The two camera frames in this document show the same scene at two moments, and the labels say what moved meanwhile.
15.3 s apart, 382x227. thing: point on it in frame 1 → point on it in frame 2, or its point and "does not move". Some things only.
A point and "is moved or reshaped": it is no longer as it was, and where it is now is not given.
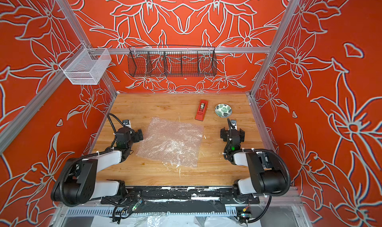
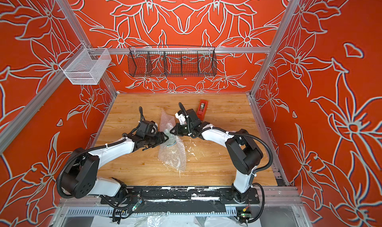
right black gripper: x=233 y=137 → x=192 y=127
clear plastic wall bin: x=86 y=66 does not move
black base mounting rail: x=176 y=195 does not move
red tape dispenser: x=201 y=110 does not move
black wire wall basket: x=167 y=61 does not move
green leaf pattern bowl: x=223 y=110 → x=171 y=141
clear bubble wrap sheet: x=171 y=142 is moved or reshaped
